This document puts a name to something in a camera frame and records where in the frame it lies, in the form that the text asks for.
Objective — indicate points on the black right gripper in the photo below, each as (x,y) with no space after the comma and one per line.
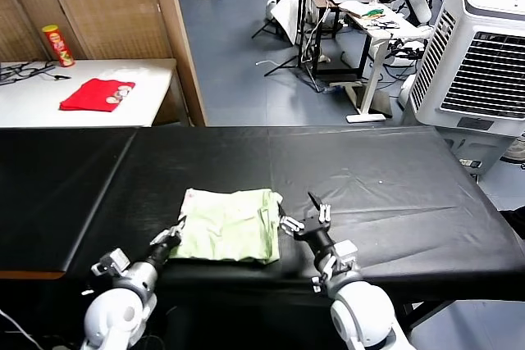
(316,235)

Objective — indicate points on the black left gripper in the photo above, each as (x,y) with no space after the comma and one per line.
(162,251)

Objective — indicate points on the light green t-shirt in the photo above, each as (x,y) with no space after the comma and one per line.
(225,231)

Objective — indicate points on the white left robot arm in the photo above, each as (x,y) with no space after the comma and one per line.
(110,317)

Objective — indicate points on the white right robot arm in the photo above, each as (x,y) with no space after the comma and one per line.
(361,313)

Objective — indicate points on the black wrinkled table cover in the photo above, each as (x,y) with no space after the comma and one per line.
(369,161)

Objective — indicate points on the black smooth table cover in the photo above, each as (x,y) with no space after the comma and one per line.
(49,194)

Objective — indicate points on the white standing desk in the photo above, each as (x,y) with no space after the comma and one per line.
(371,79)

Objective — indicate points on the red folded shirt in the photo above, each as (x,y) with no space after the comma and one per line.
(88,95)

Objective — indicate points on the black tripod stand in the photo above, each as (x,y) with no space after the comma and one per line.
(301,38)

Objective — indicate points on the white side table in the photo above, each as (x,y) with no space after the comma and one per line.
(33,106)

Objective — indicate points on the white reflector board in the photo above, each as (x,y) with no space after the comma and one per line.
(287,16)

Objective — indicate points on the red chips can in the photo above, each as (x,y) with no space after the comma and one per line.
(58,46)

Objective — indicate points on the grey shoe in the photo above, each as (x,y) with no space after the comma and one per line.
(516,154)

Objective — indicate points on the wooden folding screen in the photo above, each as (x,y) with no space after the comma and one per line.
(110,5)

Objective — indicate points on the white air cooler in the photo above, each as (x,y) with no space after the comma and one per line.
(492,71)

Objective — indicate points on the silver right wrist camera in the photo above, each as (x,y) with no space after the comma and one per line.
(340,262)

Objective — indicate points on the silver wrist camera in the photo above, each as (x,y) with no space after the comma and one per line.
(112,262)
(340,262)

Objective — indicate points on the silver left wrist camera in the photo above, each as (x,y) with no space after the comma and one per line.
(112,262)

